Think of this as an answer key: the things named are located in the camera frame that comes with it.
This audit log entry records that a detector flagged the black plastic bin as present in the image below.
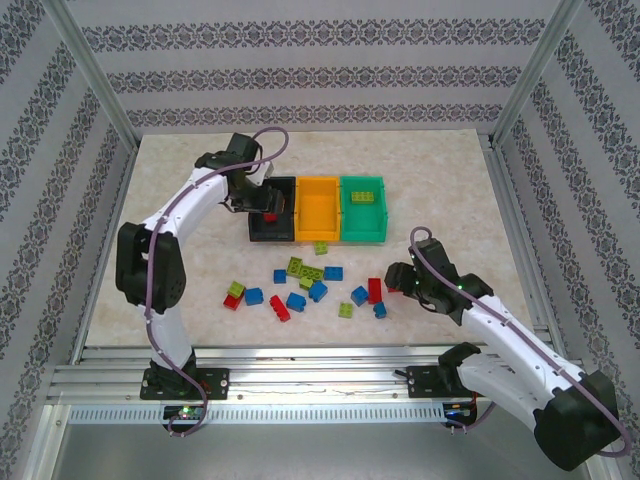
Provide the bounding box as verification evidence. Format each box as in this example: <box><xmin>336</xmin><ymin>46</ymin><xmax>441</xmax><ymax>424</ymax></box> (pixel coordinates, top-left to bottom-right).
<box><xmin>247</xmin><ymin>174</ymin><xmax>297</xmax><ymax>245</ymax></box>

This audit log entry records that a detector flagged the yellow plastic bin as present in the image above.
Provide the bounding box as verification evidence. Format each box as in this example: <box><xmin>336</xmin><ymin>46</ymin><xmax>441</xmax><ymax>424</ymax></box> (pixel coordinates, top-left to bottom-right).
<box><xmin>293</xmin><ymin>175</ymin><xmax>346</xmax><ymax>245</ymax></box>

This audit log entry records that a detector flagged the green plastic bin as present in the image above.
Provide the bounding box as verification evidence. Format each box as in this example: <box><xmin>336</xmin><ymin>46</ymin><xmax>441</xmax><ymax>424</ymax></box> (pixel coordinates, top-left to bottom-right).
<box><xmin>339</xmin><ymin>174</ymin><xmax>390</xmax><ymax>245</ymax></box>

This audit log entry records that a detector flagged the left circuit board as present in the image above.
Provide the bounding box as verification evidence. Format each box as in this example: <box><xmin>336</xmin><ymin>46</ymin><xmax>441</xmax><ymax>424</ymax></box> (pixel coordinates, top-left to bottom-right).
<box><xmin>162</xmin><ymin>405</ymin><xmax>206</xmax><ymax>421</ymax></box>

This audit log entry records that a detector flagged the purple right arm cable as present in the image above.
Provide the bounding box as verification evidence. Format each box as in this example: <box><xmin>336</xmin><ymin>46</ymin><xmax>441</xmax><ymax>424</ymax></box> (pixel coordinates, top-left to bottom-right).
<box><xmin>408</xmin><ymin>225</ymin><xmax>632</xmax><ymax>460</ymax></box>

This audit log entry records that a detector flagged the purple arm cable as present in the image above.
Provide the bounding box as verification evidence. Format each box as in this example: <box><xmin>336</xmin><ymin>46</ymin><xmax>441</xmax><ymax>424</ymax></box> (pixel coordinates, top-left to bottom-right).
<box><xmin>408</xmin><ymin>225</ymin><xmax>632</xmax><ymax>460</ymax></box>
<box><xmin>143</xmin><ymin>125</ymin><xmax>292</xmax><ymax>441</ymax></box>

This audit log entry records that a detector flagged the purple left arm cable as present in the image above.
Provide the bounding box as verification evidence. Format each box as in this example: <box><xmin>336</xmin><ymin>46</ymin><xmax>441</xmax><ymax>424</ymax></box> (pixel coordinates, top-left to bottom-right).
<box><xmin>143</xmin><ymin>125</ymin><xmax>292</xmax><ymax>441</ymax></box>

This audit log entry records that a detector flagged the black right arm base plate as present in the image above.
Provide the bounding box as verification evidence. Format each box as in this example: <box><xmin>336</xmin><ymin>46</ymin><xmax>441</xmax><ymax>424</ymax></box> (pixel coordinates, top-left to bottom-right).
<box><xmin>407</xmin><ymin>364</ymin><xmax>451</xmax><ymax>400</ymax></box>

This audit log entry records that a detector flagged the aluminium side rail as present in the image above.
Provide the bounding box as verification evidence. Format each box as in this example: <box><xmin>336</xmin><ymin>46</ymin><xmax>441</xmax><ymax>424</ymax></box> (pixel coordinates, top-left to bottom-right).
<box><xmin>69</xmin><ymin>142</ymin><xmax>144</xmax><ymax>364</ymax></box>
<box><xmin>484</xmin><ymin>134</ymin><xmax>571</xmax><ymax>351</ymax></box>

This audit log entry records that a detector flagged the aluminium mounting rail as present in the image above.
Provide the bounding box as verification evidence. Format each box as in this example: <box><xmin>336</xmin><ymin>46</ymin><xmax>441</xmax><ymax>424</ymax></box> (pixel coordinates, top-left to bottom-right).
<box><xmin>47</xmin><ymin>344</ymin><xmax>586</xmax><ymax>404</ymax></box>

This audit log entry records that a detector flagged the slotted aluminium cable duct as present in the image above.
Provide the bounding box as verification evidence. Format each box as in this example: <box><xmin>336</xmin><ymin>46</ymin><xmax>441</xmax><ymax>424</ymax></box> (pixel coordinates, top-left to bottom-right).
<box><xmin>67</xmin><ymin>403</ymin><xmax>449</xmax><ymax>425</ymax></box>

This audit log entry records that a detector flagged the aluminium frame post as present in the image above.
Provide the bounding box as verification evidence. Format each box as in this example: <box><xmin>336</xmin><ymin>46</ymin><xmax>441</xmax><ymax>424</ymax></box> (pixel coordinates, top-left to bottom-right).
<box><xmin>47</xmin><ymin>0</ymin><xmax>141</xmax><ymax>149</ymax></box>
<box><xmin>489</xmin><ymin>0</ymin><xmax>587</xmax><ymax>149</ymax></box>

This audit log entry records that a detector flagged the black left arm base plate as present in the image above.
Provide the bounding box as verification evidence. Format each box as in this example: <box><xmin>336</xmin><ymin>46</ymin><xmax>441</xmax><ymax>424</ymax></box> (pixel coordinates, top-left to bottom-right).
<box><xmin>141</xmin><ymin>367</ymin><xmax>231</xmax><ymax>401</ymax></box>

